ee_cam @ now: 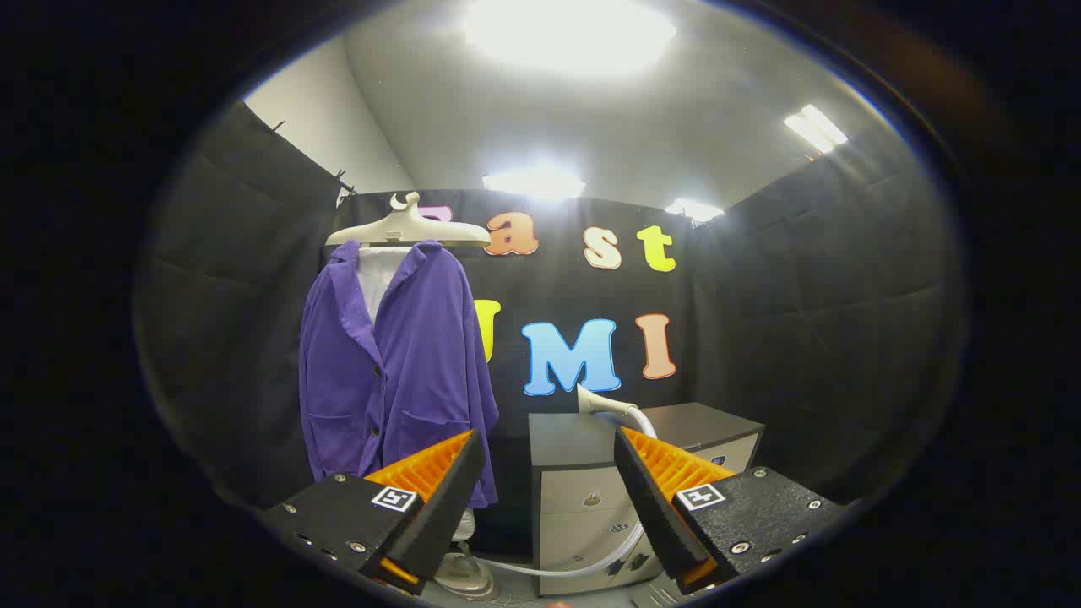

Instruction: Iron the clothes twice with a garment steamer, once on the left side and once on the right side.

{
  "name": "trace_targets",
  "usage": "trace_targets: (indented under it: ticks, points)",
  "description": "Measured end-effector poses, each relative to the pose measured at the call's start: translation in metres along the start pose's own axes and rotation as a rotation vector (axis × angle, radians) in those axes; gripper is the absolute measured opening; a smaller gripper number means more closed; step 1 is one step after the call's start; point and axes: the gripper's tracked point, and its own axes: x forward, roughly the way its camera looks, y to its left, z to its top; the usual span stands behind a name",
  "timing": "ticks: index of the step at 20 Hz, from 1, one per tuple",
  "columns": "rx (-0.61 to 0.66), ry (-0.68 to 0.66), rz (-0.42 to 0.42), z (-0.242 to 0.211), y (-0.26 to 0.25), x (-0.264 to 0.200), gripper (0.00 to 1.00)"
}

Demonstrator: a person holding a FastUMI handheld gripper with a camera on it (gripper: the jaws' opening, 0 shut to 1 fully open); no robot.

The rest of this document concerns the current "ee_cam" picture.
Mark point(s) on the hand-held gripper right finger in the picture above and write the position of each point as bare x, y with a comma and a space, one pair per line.
650, 507

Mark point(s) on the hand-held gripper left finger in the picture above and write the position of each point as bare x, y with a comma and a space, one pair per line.
448, 507

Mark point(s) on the white garment steamer base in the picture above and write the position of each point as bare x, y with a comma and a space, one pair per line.
464, 578

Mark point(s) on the white garment steamer head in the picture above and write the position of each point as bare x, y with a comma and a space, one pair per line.
601, 404

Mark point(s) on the purple jacket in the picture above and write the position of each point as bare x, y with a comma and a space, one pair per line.
422, 355

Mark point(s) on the white shirt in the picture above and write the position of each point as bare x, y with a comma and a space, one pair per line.
376, 279

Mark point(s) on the white plastic clothes hanger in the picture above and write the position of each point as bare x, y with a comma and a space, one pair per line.
405, 226

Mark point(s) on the grey cabinet with dark top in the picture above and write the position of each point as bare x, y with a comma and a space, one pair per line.
574, 439

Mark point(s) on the large ceiling light panel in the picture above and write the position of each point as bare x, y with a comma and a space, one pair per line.
566, 34

